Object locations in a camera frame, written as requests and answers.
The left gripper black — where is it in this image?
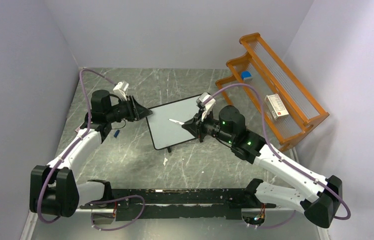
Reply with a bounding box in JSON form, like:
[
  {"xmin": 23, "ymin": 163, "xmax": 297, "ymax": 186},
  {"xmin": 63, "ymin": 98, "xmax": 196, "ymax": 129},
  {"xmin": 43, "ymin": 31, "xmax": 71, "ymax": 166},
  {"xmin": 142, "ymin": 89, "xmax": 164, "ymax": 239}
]
[{"xmin": 105, "ymin": 95, "xmax": 152, "ymax": 123}]

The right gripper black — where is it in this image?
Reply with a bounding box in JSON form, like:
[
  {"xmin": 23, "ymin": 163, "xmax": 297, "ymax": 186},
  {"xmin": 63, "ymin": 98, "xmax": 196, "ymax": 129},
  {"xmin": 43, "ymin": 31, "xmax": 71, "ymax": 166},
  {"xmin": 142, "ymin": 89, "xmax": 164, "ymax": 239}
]
[{"xmin": 182, "ymin": 107, "xmax": 234, "ymax": 145}]

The white marker pen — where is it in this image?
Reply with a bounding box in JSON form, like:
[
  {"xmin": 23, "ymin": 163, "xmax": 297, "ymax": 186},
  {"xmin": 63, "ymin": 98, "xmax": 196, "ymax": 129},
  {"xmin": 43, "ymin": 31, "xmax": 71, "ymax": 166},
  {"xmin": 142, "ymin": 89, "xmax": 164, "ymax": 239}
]
[{"xmin": 168, "ymin": 118, "xmax": 185, "ymax": 126}]

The white board black frame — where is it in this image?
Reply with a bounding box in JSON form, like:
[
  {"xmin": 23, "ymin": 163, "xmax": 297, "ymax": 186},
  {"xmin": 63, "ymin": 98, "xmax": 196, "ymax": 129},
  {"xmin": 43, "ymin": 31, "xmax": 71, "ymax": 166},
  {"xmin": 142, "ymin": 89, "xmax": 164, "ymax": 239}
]
[{"xmin": 146, "ymin": 94, "xmax": 200, "ymax": 150}]

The blue marker cap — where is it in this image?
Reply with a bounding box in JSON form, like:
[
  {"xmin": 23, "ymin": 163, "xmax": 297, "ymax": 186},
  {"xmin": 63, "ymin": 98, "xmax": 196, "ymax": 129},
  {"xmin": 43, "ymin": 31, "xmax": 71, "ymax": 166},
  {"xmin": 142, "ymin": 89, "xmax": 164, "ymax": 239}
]
[{"xmin": 113, "ymin": 129, "xmax": 120, "ymax": 138}]

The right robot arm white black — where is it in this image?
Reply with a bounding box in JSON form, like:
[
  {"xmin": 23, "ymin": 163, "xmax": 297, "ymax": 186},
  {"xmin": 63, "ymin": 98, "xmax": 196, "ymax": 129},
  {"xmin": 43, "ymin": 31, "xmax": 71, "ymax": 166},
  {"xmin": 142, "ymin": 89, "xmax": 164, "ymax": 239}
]
[{"xmin": 181, "ymin": 105, "xmax": 342, "ymax": 229}]

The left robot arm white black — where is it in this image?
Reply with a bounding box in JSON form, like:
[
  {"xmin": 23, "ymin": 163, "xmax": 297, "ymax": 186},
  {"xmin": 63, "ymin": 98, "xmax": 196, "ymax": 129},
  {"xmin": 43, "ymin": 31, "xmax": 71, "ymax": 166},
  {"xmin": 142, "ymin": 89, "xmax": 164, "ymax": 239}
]
[{"xmin": 29, "ymin": 90, "xmax": 153, "ymax": 218}]

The blue eraser on rack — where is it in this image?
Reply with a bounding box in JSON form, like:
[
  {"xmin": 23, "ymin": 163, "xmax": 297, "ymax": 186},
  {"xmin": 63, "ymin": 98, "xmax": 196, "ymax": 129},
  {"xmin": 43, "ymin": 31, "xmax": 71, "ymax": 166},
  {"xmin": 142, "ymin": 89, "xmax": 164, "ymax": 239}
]
[{"xmin": 241, "ymin": 71, "xmax": 253, "ymax": 82}]

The white red small box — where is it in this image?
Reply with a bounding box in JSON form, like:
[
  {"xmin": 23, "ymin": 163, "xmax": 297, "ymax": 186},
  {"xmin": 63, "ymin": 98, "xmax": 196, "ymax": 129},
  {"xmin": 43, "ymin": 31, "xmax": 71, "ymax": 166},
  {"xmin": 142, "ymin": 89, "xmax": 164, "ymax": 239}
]
[{"xmin": 265, "ymin": 94, "xmax": 289, "ymax": 120}]

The orange wooden rack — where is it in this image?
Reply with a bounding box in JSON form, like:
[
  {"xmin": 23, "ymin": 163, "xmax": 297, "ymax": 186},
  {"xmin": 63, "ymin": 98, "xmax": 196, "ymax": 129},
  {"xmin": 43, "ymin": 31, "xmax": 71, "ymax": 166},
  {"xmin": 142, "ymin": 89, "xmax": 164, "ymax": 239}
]
[{"xmin": 215, "ymin": 32, "xmax": 330, "ymax": 151}]

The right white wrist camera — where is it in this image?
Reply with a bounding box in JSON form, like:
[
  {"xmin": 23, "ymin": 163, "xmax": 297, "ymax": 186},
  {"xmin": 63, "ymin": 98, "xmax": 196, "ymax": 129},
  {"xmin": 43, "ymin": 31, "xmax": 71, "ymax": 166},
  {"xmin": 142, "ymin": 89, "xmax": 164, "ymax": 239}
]
[{"xmin": 196, "ymin": 92, "xmax": 216, "ymax": 122}]

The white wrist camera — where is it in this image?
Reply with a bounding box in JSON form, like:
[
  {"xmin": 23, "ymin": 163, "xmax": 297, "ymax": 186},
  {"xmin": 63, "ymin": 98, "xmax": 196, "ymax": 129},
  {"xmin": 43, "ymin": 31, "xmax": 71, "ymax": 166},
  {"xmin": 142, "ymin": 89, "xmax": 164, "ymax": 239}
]
[
  {"xmin": 113, "ymin": 81, "xmax": 129, "ymax": 101},
  {"xmin": 196, "ymin": 92, "xmax": 216, "ymax": 122}
]

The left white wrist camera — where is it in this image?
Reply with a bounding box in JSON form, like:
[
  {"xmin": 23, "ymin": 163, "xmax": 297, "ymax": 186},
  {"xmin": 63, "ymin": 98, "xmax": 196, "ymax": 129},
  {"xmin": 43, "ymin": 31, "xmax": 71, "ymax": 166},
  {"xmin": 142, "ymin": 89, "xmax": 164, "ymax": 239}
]
[{"xmin": 113, "ymin": 81, "xmax": 129, "ymax": 101}]

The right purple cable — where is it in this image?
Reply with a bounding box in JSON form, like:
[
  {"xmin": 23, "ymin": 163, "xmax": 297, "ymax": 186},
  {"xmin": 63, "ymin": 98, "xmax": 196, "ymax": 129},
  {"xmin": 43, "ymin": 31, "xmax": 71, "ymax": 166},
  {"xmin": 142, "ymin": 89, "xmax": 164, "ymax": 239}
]
[{"xmin": 203, "ymin": 83, "xmax": 352, "ymax": 221}]

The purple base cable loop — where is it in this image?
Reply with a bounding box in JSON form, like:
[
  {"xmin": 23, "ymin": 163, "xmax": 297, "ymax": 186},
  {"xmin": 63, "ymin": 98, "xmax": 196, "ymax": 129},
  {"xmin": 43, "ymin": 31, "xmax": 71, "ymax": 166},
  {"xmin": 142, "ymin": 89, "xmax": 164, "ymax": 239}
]
[{"xmin": 89, "ymin": 194, "xmax": 146, "ymax": 232}]

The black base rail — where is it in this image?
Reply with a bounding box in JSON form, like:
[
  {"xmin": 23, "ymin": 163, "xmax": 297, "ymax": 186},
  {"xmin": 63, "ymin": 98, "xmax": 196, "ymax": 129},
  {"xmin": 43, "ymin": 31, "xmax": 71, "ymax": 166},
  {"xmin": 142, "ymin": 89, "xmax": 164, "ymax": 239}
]
[{"xmin": 78, "ymin": 188, "xmax": 275, "ymax": 221}]

